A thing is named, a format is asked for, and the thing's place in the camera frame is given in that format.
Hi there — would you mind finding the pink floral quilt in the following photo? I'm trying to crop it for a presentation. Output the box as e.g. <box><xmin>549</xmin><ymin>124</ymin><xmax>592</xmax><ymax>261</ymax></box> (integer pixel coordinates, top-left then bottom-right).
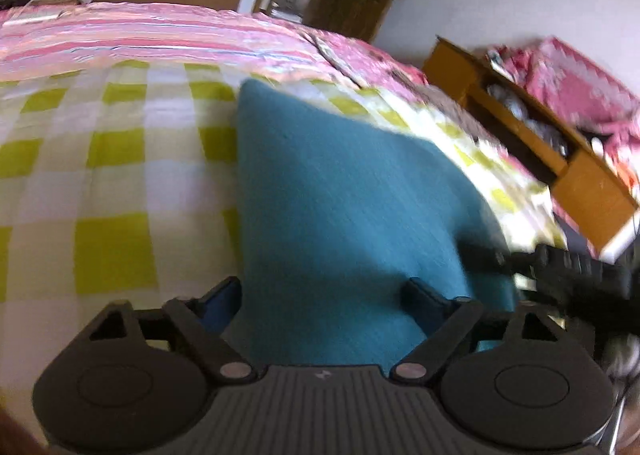
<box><xmin>492</xmin><ymin>37</ymin><xmax>640</xmax><ymax>186</ymax></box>

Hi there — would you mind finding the pink striped blanket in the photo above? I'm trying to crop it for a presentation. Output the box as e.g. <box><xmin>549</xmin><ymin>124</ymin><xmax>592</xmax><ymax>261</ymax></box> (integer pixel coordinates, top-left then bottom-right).
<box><xmin>0</xmin><ymin>2</ymin><xmax>361</xmax><ymax>86</ymax></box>

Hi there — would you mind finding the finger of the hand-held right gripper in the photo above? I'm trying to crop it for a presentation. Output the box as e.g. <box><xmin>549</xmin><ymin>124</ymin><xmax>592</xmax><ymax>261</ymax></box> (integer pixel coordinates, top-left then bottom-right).
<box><xmin>457</xmin><ymin>234</ymin><xmax>541</xmax><ymax>278</ymax></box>

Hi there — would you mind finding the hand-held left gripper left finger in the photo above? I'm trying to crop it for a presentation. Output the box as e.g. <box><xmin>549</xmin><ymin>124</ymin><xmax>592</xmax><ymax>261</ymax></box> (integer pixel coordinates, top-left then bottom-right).
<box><xmin>75</xmin><ymin>276</ymin><xmax>257</xmax><ymax>386</ymax></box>

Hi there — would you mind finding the white plastic bag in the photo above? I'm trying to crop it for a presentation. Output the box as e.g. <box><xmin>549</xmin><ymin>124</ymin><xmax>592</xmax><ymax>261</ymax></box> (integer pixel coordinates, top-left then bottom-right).
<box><xmin>487</xmin><ymin>82</ymin><xmax>531</xmax><ymax>120</ymax></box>

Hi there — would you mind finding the wooden desk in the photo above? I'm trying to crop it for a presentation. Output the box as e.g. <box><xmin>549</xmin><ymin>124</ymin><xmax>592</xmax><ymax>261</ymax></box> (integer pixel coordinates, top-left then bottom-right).
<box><xmin>422</xmin><ymin>35</ymin><xmax>640</xmax><ymax>261</ymax></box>

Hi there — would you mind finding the teal knitted sweater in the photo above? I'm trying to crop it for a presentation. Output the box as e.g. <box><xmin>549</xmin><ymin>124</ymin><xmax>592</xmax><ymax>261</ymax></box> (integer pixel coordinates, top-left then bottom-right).
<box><xmin>235</xmin><ymin>79</ymin><xmax>518</xmax><ymax>368</ymax></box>

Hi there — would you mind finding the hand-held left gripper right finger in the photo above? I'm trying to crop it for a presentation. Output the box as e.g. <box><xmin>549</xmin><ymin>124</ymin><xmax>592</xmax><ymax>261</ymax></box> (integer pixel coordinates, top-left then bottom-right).
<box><xmin>390</xmin><ymin>277</ymin><xmax>587</xmax><ymax>386</ymax></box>

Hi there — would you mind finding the yellow checked bed sheet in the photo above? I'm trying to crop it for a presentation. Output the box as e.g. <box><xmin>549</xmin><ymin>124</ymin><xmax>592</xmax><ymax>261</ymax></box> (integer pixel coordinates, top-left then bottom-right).
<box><xmin>0</xmin><ymin>60</ymin><xmax>566</xmax><ymax>411</ymax></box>

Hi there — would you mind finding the pink floral cloth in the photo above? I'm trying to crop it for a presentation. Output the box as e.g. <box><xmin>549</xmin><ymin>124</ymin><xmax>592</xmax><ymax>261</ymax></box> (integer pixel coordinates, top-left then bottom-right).
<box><xmin>300</xmin><ymin>27</ymin><xmax>431</xmax><ymax>90</ymax></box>

